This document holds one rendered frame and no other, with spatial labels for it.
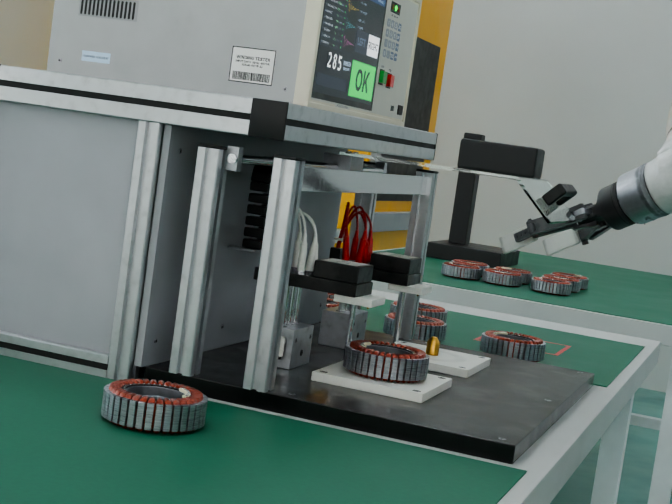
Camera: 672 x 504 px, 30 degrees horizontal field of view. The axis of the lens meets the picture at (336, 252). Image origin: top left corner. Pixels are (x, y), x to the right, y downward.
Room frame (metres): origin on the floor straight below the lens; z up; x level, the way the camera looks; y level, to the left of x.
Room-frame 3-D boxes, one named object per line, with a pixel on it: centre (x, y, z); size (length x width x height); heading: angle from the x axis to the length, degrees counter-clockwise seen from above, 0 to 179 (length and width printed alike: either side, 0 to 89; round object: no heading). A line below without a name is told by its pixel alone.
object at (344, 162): (1.90, 0.01, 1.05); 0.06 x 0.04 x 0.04; 161
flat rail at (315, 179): (1.79, -0.03, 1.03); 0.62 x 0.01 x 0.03; 161
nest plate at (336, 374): (1.64, -0.09, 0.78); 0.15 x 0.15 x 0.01; 71
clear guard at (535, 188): (1.93, -0.18, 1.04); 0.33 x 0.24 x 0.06; 71
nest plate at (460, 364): (1.87, -0.16, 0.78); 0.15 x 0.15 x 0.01; 71
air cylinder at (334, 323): (1.92, -0.03, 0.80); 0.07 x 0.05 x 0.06; 161
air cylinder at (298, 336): (1.69, 0.05, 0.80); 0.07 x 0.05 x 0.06; 161
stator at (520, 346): (2.17, -0.33, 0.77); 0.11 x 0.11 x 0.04
